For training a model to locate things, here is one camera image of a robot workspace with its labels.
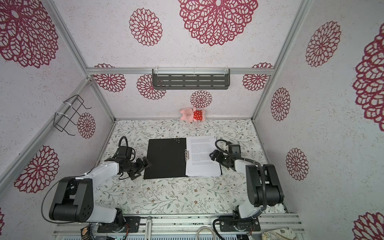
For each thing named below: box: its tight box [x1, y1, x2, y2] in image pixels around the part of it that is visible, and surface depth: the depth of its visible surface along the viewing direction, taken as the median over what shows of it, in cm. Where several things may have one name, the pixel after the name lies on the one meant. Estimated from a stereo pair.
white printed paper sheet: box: [185, 136, 221, 177], surface depth 99 cm
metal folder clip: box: [184, 149, 190, 161], surface depth 102 cm
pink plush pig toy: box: [179, 107, 206, 123], surface depth 118 cm
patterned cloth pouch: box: [261, 227, 297, 240], surface depth 70 cm
